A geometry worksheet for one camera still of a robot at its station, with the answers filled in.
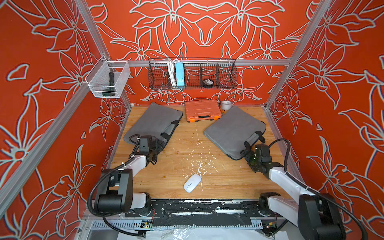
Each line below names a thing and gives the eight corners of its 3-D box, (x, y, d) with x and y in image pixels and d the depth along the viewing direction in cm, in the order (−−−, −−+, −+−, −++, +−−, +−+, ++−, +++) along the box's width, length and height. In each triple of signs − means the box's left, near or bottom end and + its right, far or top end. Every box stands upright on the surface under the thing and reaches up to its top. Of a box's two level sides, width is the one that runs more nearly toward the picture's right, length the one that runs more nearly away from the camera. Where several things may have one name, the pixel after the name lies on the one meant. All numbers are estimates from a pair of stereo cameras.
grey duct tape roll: (221, 111, 119) (222, 107, 116) (220, 104, 124) (221, 100, 121) (232, 111, 119) (233, 107, 116) (230, 104, 124) (231, 100, 121)
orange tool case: (184, 122, 111) (184, 118, 107) (185, 104, 124) (184, 100, 120) (220, 122, 111) (221, 118, 107) (217, 104, 124) (218, 100, 120)
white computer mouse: (182, 188, 81) (182, 187, 80) (194, 172, 87) (194, 171, 85) (190, 195, 79) (190, 194, 77) (202, 179, 85) (202, 177, 83)
